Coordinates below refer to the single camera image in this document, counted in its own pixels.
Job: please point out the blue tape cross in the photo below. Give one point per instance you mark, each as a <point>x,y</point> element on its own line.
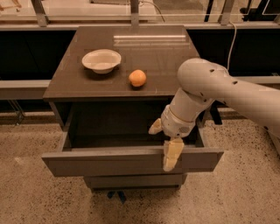
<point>120,194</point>

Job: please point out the white bowl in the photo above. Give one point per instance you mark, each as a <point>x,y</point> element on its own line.
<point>101,61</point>

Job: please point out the grey top drawer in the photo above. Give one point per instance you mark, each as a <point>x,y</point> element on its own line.
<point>109,138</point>

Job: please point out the orange fruit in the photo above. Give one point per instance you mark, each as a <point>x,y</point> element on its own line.
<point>137,78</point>

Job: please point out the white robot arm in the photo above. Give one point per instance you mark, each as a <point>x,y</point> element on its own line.
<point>201,83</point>

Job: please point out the grey drawer cabinet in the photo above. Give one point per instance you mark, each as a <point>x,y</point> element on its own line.
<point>156,50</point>

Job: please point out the grey bottom drawer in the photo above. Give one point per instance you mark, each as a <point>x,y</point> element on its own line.
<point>158,180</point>

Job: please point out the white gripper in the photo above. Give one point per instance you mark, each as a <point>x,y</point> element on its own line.
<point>176,123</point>

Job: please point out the grey drawer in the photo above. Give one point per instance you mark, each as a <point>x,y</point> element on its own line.
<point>109,138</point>
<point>158,180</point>

